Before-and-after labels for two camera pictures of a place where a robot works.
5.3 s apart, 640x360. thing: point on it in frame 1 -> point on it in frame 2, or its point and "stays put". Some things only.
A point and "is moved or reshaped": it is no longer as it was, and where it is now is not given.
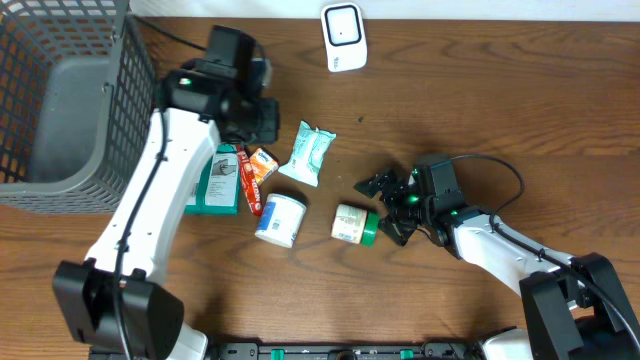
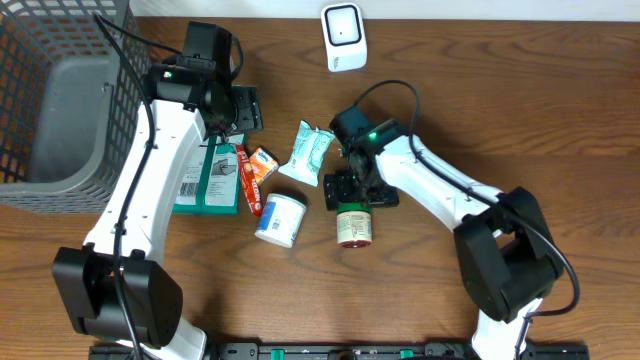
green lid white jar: (356, 225) is moved or reshaped
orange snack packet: (264, 164) stays put
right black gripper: (397, 232) -> (336, 191)
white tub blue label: (280, 219) stays put
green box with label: (216, 189) stays put
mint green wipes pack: (308, 153) stays put
